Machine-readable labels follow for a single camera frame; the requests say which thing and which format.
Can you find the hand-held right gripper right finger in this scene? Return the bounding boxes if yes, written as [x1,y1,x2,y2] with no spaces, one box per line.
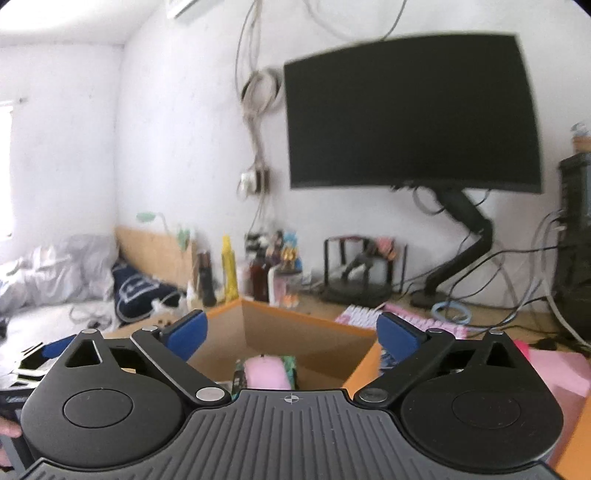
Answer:
[355,312,544,410]

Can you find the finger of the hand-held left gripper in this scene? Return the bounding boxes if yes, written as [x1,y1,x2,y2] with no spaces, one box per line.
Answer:
[41,335,77,361]

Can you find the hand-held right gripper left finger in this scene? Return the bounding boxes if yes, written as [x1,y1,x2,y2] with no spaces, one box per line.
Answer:
[42,310,232,408]

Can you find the wooden desktop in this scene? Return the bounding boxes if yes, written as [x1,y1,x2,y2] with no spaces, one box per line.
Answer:
[104,284,591,480]

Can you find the person's left hand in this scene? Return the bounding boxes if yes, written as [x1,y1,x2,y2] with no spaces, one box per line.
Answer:
[0,418,24,468]

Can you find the pink white keyboard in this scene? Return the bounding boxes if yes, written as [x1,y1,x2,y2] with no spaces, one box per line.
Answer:
[335,302,469,340]

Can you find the black white flat device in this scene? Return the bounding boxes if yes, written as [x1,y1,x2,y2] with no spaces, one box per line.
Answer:
[11,344,49,386]

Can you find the black router with antennas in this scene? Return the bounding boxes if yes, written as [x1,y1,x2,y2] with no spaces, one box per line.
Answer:
[322,234,409,304]

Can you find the dark slim bottle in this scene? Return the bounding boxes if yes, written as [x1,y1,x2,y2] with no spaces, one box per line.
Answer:
[196,251,218,308]

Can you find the navy blue pillow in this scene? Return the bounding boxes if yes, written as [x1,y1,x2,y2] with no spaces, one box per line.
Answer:
[111,261,182,324]

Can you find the grey blanket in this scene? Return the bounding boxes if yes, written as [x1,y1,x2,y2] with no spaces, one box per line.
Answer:
[0,233,122,317]

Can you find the yellow bottle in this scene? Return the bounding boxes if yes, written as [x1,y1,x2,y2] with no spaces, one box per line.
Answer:
[221,235,240,303]

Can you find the dark figurine with pink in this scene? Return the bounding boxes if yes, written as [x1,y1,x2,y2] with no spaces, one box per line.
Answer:
[342,236,398,282]

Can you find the brown bottle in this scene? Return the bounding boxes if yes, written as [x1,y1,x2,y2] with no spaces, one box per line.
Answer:
[249,261,271,303]

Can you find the pink computer mouse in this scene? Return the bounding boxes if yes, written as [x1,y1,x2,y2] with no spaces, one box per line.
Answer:
[244,355,293,391]

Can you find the wooden headboard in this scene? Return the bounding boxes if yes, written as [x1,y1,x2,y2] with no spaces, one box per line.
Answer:
[115,225,197,289]

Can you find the open cardboard box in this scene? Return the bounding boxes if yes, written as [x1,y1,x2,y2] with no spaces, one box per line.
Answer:
[187,298,385,393]

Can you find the teal patterned packet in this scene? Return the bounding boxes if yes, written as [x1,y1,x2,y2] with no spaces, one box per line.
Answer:
[283,354,300,389]

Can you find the dark anime figurine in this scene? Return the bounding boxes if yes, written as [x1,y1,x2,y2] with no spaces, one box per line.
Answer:
[246,232,277,266]

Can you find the blue-haired anime figurine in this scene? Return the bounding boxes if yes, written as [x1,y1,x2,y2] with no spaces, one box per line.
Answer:
[277,230,303,273]

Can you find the pink paper sheet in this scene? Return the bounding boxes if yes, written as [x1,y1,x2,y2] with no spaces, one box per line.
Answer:
[510,339,591,411]

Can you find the black computer tower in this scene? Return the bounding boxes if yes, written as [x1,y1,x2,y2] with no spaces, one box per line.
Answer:
[551,152,591,344]

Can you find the black curved monitor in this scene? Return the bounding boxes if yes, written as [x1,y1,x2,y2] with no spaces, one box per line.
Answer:
[283,32,543,195]

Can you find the light blue ring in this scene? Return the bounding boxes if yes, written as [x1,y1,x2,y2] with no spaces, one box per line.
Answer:
[430,300,472,326]

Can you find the white wall socket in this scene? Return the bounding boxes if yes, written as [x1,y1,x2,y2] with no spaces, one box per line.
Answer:
[237,168,271,195]

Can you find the grey computer cables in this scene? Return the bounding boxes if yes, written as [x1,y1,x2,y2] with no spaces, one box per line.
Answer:
[531,210,585,347]

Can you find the coiled white cable bundle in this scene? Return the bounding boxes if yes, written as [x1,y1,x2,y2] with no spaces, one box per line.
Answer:
[240,67,284,114]

